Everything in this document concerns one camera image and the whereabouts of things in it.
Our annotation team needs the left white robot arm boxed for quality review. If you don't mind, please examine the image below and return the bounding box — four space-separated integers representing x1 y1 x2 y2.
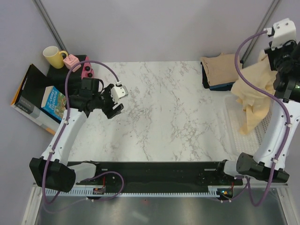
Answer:
29 78 128 192

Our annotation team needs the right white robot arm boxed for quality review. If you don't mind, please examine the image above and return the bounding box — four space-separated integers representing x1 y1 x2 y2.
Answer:
214 38 300 185

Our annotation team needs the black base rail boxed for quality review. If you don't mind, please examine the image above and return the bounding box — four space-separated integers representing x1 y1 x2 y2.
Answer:
79 162 243 192

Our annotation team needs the left aluminium frame post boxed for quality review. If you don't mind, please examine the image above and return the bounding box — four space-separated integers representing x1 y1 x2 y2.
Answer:
32 0 67 51

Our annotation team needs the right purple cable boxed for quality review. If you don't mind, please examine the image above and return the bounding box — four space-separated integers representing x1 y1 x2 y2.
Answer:
234 30 291 207

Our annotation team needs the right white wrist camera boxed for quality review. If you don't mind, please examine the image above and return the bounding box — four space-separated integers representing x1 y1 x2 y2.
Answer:
265 18 296 51

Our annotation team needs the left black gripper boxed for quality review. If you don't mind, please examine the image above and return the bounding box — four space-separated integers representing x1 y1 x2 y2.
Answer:
92 84 124 119

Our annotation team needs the white cable duct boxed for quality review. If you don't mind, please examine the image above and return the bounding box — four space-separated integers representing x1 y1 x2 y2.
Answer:
60 186 234 197

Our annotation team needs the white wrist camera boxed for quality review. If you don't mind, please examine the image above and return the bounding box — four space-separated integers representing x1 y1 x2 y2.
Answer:
265 18 296 51
111 86 128 103

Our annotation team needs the folded tan t shirt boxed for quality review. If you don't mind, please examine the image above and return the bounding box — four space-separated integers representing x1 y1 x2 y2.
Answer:
200 53 239 86

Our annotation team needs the black and pink box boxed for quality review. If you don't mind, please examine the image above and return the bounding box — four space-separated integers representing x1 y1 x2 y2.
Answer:
45 54 95 94

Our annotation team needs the yellow mug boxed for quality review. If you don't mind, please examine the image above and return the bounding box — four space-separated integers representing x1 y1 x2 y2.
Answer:
43 46 68 69

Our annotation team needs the white plastic basket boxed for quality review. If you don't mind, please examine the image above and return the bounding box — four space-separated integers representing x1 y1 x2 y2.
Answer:
224 93 291 160

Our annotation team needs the purple cable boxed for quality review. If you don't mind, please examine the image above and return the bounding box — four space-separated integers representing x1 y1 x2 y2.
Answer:
234 30 291 207
42 60 122 214

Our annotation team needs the aluminium frame post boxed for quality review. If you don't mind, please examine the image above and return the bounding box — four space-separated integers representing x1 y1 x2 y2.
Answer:
32 0 67 51
241 0 282 63

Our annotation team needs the pink cube block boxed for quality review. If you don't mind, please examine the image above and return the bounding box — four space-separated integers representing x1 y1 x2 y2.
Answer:
63 54 79 69

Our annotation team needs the blue paperback book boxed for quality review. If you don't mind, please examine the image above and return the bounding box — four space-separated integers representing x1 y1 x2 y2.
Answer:
41 86 66 123

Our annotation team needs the right aluminium frame post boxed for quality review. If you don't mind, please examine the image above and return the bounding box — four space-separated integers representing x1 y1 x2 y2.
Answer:
241 0 282 63

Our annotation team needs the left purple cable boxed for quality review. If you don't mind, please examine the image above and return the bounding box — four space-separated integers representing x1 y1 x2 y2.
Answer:
42 60 122 214

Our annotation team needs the folded black t shirt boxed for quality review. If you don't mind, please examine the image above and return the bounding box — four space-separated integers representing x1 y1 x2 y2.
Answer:
200 62 210 89

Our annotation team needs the cream yellow t shirt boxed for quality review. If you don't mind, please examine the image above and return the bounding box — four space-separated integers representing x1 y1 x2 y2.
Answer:
231 50 277 135

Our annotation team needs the black orange file folder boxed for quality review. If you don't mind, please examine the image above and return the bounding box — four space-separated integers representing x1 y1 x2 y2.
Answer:
11 64 59 135

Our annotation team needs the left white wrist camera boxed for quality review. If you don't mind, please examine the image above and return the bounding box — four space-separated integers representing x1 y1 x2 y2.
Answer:
111 86 128 103

